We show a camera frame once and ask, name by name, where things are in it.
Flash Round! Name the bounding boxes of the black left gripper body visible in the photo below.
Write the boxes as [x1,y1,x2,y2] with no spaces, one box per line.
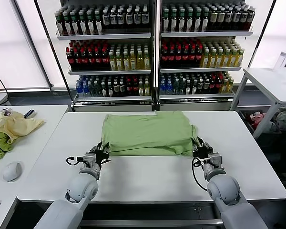
[92,150,111,169]

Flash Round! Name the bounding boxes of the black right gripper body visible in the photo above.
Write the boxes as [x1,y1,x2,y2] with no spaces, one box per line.
[193,143,214,158]

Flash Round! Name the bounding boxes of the light green t-shirt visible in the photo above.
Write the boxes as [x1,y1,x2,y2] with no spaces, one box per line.
[101,111,199,157]

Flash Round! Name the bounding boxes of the pink red clothes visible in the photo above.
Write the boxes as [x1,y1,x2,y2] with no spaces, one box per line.
[249,112,266,128]

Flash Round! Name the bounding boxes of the black storage bin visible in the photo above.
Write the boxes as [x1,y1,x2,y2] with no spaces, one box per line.
[238,110,282,141]

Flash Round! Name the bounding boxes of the white side table with legs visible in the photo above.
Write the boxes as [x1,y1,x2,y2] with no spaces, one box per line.
[230,67,286,141]

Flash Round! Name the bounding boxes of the blue and white small object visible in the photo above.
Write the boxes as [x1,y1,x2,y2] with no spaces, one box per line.
[23,109,38,119]

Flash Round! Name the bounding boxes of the yellow green tea bottle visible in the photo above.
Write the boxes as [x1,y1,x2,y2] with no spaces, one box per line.
[215,49,223,68]
[209,49,216,68]
[202,49,210,69]
[129,52,136,71]
[136,51,143,71]
[115,52,123,72]
[235,49,243,68]
[122,52,130,71]
[229,49,236,68]
[109,52,116,72]
[222,49,230,68]
[143,50,151,71]

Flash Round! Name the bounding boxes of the red cap cola bottle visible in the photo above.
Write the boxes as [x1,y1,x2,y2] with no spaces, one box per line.
[101,49,109,71]
[87,49,95,71]
[80,49,88,71]
[167,47,175,70]
[181,47,189,70]
[188,47,196,70]
[195,47,203,70]
[66,47,74,71]
[174,47,182,70]
[94,49,102,71]
[160,47,168,70]
[73,49,81,71]

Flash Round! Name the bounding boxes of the pale yellow crumpled garment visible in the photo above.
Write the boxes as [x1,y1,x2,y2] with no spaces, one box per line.
[0,112,45,145]

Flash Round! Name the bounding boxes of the white computer mouse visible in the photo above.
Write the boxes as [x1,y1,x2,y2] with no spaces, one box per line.
[2,161,23,183]

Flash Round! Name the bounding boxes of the drinks shelving unit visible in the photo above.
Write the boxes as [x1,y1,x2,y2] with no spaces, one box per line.
[157,0,254,112]
[55,0,156,113]

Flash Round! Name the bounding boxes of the clear plastic tumbler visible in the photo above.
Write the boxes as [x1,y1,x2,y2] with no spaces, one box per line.
[274,51,286,72]

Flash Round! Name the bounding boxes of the green cap dark tea bottle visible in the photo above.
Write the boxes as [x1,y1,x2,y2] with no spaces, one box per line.
[194,10,202,33]
[56,11,64,36]
[87,11,95,36]
[95,11,103,35]
[185,10,194,33]
[71,11,80,36]
[177,10,185,33]
[64,11,72,36]
[162,10,170,33]
[80,11,88,36]
[169,10,177,33]
[201,10,209,33]

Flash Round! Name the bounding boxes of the beige label drink bottle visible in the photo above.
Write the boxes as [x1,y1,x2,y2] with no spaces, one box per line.
[209,9,217,31]
[217,9,225,31]

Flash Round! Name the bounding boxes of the grey label dark bottle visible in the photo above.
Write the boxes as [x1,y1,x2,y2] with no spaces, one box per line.
[246,9,255,31]
[224,9,232,31]
[239,9,247,31]
[232,9,240,31]

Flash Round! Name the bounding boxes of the white label dark bottle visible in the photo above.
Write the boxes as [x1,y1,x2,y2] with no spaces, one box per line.
[102,9,110,31]
[117,9,125,30]
[133,8,142,30]
[110,9,117,31]
[125,8,133,30]
[141,8,149,30]

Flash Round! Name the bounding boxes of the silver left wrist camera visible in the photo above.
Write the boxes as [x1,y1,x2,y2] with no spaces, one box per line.
[82,152,97,166]

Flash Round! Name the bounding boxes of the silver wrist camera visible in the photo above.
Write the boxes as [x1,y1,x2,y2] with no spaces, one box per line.
[206,152,223,169]
[82,152,97,166]

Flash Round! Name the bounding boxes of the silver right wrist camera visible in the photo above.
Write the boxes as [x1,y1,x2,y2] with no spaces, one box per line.
[206,152,223,169]

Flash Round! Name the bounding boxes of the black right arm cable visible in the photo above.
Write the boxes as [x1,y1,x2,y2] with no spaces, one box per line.
[192,157,209,191]

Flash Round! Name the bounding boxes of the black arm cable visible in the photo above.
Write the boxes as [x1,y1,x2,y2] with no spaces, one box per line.
[66,156,84,167]
[192,157,209,191]

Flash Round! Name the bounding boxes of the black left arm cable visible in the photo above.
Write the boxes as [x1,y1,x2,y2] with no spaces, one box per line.
[66,156,84,167]

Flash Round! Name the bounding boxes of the thin black background cable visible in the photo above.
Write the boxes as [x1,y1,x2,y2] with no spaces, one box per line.
[0,73,10,107]

